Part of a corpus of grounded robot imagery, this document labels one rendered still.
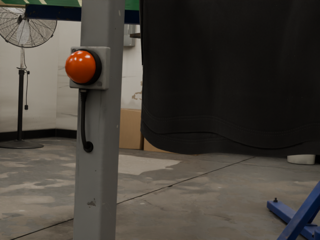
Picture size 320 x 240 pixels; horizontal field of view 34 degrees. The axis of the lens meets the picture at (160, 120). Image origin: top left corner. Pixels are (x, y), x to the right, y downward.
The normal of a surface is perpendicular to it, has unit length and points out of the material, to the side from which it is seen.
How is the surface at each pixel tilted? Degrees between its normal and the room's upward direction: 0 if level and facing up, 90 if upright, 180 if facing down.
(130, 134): 91
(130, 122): 90
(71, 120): 90
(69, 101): 90
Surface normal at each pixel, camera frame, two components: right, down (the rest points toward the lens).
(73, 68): -0.27, 0.21
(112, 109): 0.90, 0.07
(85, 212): -0.40, 0.02
